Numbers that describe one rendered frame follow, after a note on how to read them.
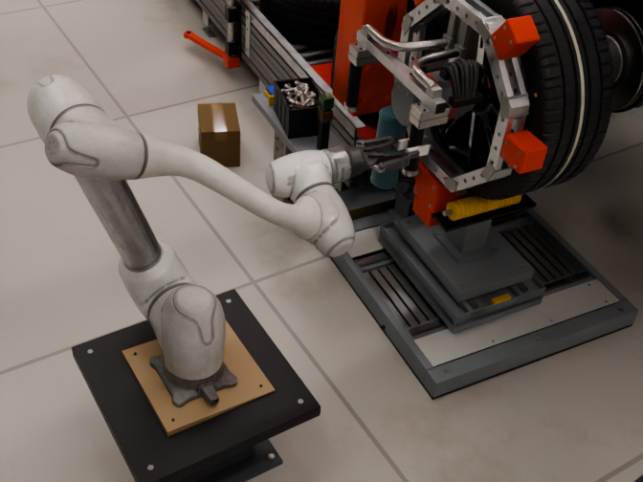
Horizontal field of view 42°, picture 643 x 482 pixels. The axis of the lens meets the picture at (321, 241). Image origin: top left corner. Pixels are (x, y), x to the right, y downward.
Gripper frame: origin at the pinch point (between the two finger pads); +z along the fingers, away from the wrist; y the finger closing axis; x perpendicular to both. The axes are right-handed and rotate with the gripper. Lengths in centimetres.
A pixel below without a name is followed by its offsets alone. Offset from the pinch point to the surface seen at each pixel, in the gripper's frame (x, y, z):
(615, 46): 9, -14, 79
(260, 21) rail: -44, -161, 26
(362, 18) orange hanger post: 5, -62, 17
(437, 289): -68, -8, 26
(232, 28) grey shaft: -57, -184, 21
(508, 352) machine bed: -75, 21, 36
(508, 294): -65, 6, 44
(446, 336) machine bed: -75, 7, 21
